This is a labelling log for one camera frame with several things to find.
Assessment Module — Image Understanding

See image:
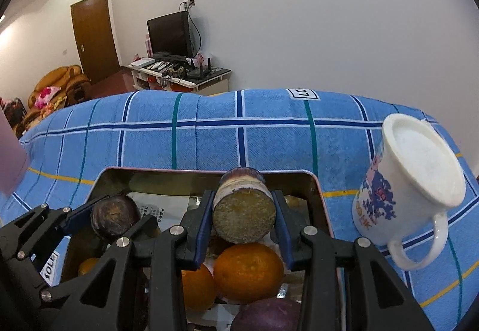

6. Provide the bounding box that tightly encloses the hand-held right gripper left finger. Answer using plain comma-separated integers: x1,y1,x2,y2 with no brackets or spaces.
52,189,216,331

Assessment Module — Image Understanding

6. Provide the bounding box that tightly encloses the blue plaid cloth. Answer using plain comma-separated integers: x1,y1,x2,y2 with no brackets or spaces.
0,88,479,331

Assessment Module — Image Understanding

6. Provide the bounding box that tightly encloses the white mug with blue print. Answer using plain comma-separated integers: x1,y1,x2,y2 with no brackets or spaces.
352,113,466,272

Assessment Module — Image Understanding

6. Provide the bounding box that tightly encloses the orange leather armchair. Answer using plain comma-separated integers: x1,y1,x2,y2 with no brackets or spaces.
22,65,92,129

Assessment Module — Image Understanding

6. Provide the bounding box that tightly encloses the white television stand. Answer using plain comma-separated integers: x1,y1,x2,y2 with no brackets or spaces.
128,59,232,95

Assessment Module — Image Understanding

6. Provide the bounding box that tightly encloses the cut purple yam piece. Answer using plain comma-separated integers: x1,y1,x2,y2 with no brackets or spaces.
213,167,277,245

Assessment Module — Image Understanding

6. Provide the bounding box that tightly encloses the black power cable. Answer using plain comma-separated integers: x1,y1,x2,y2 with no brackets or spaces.
187,9,203,58

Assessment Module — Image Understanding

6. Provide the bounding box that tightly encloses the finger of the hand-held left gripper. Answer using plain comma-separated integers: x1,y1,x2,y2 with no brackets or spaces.
39,214,160,302
0,201,101,260

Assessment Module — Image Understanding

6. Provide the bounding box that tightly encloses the black television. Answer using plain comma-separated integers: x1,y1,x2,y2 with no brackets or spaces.
146,11,192,58

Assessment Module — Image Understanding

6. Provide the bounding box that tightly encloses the brown wooden door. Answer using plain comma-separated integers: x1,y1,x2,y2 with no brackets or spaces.
70,0,121,84

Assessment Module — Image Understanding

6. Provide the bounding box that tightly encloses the black router with antennas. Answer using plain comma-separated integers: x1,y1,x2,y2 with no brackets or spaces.
186,58,212,80

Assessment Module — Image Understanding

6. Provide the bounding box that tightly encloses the dark passion fruit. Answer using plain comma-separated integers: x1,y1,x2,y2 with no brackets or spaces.
90,194,142,242

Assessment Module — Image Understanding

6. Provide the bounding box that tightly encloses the pink floral cushion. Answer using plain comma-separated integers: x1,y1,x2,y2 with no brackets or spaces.
35,87,61,109

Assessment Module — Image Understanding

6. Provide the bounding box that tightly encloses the lilac thermos bottle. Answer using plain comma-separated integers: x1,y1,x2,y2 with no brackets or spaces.
0,106,30,194

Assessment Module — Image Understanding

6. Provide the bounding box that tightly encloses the orange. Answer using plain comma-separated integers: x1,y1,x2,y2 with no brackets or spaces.
213,243,285,305
181,263,218,311
78,257,101,276

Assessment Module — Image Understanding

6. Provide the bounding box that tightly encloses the purple beetroot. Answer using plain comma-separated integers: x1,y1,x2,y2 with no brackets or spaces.
230,298,303,331

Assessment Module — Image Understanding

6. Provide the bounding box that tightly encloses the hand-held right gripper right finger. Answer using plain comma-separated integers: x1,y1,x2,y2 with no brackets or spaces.
271,189,427,331

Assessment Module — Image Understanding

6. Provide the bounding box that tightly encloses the pink metal tin box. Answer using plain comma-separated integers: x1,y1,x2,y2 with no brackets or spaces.
62,167,335,331

